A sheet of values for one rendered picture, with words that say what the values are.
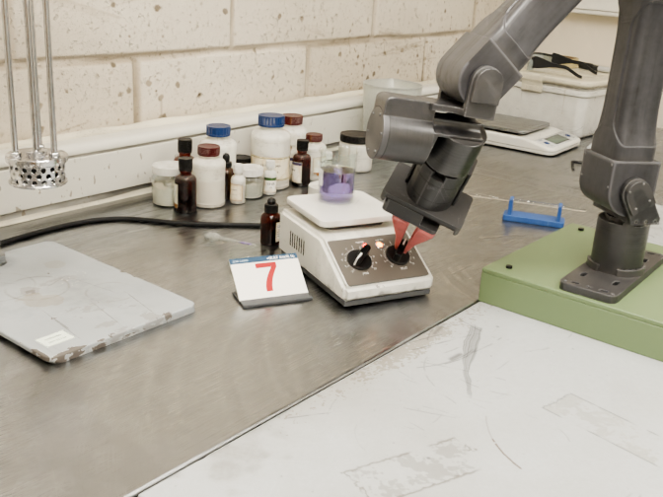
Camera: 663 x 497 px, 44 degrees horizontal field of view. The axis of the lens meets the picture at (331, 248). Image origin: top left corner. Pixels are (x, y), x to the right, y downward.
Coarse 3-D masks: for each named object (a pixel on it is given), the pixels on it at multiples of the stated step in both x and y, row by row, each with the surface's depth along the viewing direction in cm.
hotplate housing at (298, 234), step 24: (288, 216) 112; (288, 240) 113; (312, 240) 106; (336, 240) 104; (312, 264) 107; (336, 264) 101; (336, 288) 101; (360, 288) 101; (384, 288) 102; (408, 288) 104
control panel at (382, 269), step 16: (352, 240) 105; (368, 240) 106; (384, 240) 107; (336, 256) 102; (384, 256) 105; (416, 256) 106; (352, 272) 101; (368, 272) 102; (384, 272) 103; (400, 272) 104; (416, 272) 104
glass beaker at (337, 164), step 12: (324, 144) 112; (324, 156) 109; (336, 156) 108; (348, 156) 109; (324, 168) 110; (336, 168) 109; (348, 168) 109; (324, 180) 110; (336, 180) 110; (348, 180) 110; (324, 192) 111; (336, 192) 110; (348, 192) 111; (336, 204) 111
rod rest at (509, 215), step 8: (512, 200) 138; (512, 208) 140; (560, 208) 135; (504, 216) 138; (512, 216) 138; (520, 216) 138; (528, 216) 138; (536, 216) 138; (544, 216) 139; (552, 216) 139; (536, 224) 137; (544, 224) 137; (552, 224) 136; (560, 224) 136
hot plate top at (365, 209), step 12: (360, 192) 117; (288, 204) 113; (300, 204) 110; (312, 204) 111; (324, 204) 111; (348, 204) 112; (360, 204) 112; (372, 204) 112; (312, 216) 106; (324, 216) 106; (336, 216) 106; (348, 216) 107; (360, 216) 107; (372, 216) 107; (384, 216) 108
